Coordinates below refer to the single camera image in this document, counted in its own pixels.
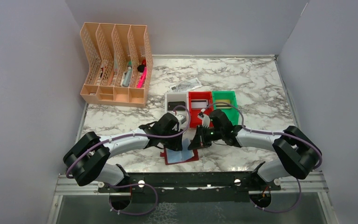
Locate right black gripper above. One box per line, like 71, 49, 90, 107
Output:
188, 124, 224, 150

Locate red leather card holder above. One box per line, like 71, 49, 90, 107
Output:
160, 138, 199, 165

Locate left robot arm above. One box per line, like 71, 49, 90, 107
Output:
63, 112, 184, 192

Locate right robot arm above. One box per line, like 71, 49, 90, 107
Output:
188, 109, 322, 190

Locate black credit card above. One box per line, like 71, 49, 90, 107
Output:
167, 101, 186, 111

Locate silver credit card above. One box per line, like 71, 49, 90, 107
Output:
190, 99, 209, 109

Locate gold credit card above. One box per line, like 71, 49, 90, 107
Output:
215, 99, 231, 108

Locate red plastic bin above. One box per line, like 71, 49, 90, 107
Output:
188, 91, 213, 128

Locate white plastic bin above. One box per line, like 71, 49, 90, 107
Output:
165, 92, 189, 128

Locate green plastic bin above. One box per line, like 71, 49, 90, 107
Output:
212, 91, 239, 125

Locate paper receipts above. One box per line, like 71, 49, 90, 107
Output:
168, 78, 202, 92

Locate pink highlighter pen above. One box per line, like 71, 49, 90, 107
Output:
137, 64, 147, 88

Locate grey green marker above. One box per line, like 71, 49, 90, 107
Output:
121, 61, 132, 87

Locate peach plastic file organizer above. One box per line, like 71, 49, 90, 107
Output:
80, 22, 153, 107

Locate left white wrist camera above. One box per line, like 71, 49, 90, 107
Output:
175, 114, 187, 126

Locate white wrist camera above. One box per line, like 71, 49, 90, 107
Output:
197, 108, 211, 127
175, 114, 187, 126

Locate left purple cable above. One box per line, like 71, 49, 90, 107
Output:
65, 105, 191, 179

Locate purple cable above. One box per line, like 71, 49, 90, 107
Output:
65, 105, 191, 179
201, 102, 323, 170

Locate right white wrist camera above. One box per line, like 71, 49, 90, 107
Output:
197, 108, 211, 127

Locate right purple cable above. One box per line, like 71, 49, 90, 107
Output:
201, 102, 323, 170

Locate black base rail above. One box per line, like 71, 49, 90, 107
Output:
96, 166, 281, 204

